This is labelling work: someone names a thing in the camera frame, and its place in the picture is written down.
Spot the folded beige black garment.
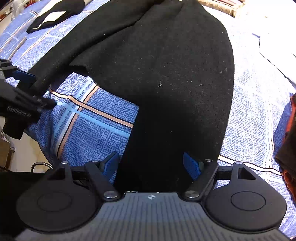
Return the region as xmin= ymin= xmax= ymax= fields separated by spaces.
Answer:
xmin=27 ymin=0 xmax=89 ymax=34

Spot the black knit garment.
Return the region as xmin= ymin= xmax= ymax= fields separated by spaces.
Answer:
xmin=30 ymin=1 xmax=234 ymax=192

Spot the blue plaid bed sheet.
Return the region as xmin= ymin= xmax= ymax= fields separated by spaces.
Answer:
xmin=1 ymin=1 xmax=295 ymax=237

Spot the white garment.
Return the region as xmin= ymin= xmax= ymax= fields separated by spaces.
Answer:
xmin=235 ymin=0 xmax=296 ymax=90

